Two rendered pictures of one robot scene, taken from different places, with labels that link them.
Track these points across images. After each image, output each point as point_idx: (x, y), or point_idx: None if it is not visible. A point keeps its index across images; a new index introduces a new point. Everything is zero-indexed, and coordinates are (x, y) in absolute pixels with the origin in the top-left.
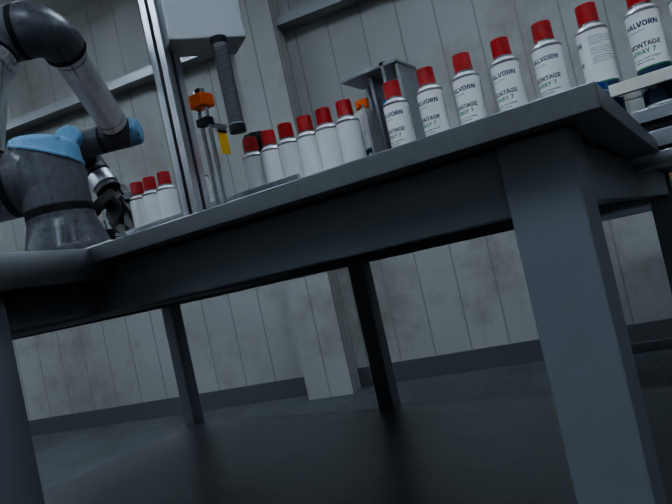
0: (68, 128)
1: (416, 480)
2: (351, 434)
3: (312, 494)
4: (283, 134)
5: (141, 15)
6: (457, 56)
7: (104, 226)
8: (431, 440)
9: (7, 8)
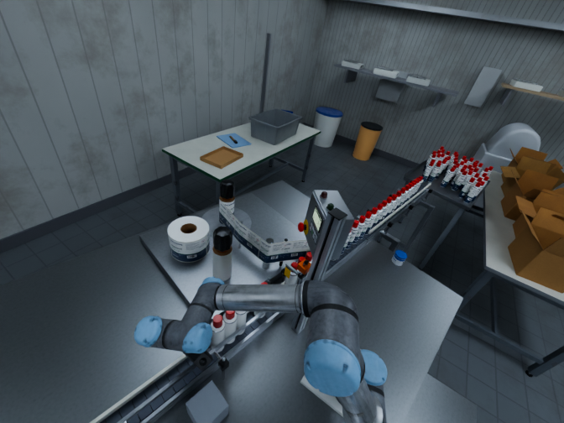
0: (206, 331)
1: None
2: None
3: None
4: (311, 259)
5: (329, 248)
6: (358, 223)
7: (225, 361)
8: None
9: (357, 318)
